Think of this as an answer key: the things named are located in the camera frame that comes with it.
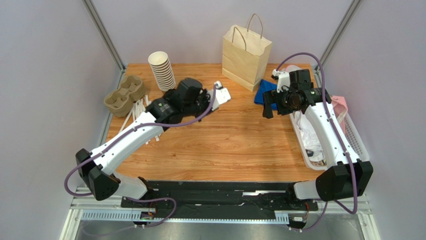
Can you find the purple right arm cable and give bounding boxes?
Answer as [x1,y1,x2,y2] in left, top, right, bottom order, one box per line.
[276,52,359,233]

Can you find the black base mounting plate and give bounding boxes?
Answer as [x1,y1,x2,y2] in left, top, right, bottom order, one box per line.
[120,180,319,220]

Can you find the brown paper bag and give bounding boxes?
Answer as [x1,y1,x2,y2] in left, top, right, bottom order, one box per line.
[222,23,273,92]

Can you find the white pink mesh pouches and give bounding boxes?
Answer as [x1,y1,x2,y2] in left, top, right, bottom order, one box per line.
[280,64,303,76]

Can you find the stack of paper cups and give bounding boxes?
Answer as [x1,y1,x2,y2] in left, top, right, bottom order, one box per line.
[148,51,176,92]

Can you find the white garment in basket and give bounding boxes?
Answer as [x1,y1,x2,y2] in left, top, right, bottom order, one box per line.
[294,111,325,165]

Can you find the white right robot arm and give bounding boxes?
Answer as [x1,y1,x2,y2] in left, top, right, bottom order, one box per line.
[262,69,374,202]

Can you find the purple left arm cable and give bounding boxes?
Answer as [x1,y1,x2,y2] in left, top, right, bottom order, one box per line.
[63,84,219,234]

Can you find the cardboard cup carrier stack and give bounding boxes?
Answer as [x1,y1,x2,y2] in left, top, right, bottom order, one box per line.
[103,75,146,117]

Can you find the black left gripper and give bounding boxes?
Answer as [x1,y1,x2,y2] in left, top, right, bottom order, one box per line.
[183,89,219,123]

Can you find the blue cloth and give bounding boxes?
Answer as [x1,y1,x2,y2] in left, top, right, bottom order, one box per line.
[254,79,277,105]

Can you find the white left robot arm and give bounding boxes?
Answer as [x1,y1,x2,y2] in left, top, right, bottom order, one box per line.
[73,78,222,201]

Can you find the pile of wrapped straws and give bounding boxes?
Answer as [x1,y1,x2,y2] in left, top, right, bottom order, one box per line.
[118,94,151,133]

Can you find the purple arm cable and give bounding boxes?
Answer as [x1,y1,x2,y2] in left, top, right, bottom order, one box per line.
[63,84,219,234]
[276,52,359,233]

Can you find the white plastic basket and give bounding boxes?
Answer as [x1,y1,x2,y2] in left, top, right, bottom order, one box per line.
[289,112,370,171]

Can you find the aluminium frame rail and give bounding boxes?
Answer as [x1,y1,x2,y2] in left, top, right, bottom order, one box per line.
[60,181,380,240]

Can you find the pink mesh bag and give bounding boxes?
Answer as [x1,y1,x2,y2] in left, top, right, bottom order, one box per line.
[329,95,348,134]

